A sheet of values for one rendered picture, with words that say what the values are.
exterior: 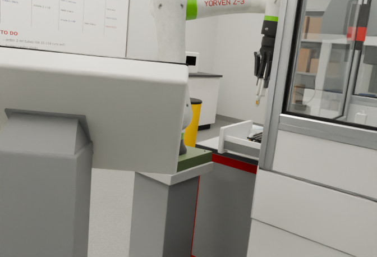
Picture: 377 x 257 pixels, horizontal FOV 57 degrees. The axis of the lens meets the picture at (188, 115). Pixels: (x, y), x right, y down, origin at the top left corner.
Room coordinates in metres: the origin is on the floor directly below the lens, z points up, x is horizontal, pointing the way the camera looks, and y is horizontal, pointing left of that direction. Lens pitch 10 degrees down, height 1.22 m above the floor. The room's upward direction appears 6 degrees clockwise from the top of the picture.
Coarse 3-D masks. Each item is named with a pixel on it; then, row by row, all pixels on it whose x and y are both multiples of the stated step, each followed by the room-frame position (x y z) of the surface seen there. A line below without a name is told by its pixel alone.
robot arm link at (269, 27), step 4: (264, 20) 1.39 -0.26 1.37; (268, 20) 1.37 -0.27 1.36; (264, 24) 1.38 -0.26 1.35; (268, 24) 1.37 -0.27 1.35; (272, 24) 1.36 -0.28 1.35; (276, 24) 1.36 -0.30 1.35; (264, 28) 1.38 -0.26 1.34; (268, 28) 1.37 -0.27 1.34; (272, 28) 1.36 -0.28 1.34; (276, 28) 1.36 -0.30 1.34; (264, 32) 1.38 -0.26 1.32; (268, 32) 1.37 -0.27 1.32; (272, 32) 1.36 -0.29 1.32; (276, 32) 1.36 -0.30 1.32; (268, 36) 1.38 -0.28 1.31; (272, 36) 1.37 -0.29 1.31
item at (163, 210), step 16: (144, 176) 1.37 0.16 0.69; (160, 176) 1.26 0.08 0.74; (176, 176) 1.26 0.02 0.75; (192, 176) 1.34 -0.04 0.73; (144, 192) 1.37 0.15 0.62; (160, 192) 1.31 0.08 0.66; (176, 192) 1.33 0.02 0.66; (192, 192) 1.42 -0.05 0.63; (144, 208) 1.36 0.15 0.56; (160, 208) 1.31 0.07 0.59; (176, 208) 1.34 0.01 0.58; (192, 208) 1.43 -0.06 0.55; (144, 224) 1.36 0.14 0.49; (160, 224) 1.30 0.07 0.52; (176, 224) 1.34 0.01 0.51; (192, 224) 1.44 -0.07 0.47; (144, 240) 1.35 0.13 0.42; (160, 240) 1.30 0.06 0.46; (176, 240) 1.35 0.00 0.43; (128, 256) 1.41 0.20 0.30; (144, 256) 1.35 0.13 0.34; (160, 256) 1.29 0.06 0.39; (176, 256) 1.36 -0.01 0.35
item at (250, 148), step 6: (252, 132) 1.59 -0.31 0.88; (258, 132) 1.58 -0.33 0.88; (228, 138) 1.39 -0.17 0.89; (234, 138) 1.38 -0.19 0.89; (228, 144) 1.39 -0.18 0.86; (234, 144) 1.37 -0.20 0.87; (240, 144) 1.36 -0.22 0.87; (246, 144) 1.35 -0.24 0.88; (252, 144) 1.33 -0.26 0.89; (258, 144) 1.32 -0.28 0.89; (228, 150) 1.39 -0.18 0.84; (234, 150) 1.37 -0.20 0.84; (240, 150) 1.36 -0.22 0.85; (246, 150) 1.34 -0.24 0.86; (252, 150) 1.33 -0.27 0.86; (258, 150) 1.32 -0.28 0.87; (252, 156) 1.33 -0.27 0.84; (258, 156) 1.31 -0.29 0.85
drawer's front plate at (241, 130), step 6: (228, 126) 1.43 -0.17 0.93; (234, 126) 1.46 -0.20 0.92; (240, 126) 1.51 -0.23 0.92; (246, 126) 1.57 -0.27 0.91; (222, 132) 1.39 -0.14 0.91; (228, 132) 1.42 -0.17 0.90; (234, 132) 1.47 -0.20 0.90; (240, 132) 1.52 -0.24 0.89; (246, 132) 1.58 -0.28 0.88; (222, 138) 1.39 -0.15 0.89; (240, 138) 1.53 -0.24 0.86; (246, 138) 1.58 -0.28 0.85; (222, 144) 1.39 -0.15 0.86; (222, 150) 1.39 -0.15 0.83
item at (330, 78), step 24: (312, 0) 0.85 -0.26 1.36; (336, 0) 0.82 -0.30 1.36; (360, 0) 0.79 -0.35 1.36; (312, 24) 0.84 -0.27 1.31; (336, 24) 0.81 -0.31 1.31; (360, 24) 0.79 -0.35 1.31; (312, 48) 0.84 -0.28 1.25; (336, 48) 0.81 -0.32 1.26; (360, 48) 0.78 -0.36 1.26; (312, 72) 0.83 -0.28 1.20; (336, 72) 0.80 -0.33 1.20; (360, 72) 0.78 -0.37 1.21; (288, 96) 0.86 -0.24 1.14; (312, 96) 0.83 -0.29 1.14; (336, 96) 0.80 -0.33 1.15; (360, 96) 0.77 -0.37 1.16; (360, 120) 0.77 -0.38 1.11
